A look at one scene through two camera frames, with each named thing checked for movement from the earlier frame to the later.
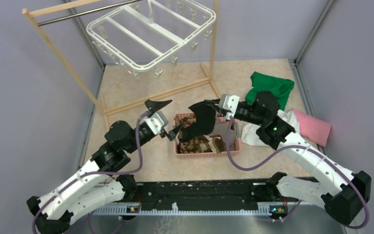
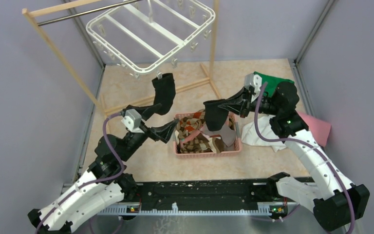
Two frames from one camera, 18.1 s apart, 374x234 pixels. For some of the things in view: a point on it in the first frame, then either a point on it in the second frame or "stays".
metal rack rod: (47, 22) stays
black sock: (205, 112) -> (165, 90)
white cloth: (249, 133) stays
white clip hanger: (142, 35) stays
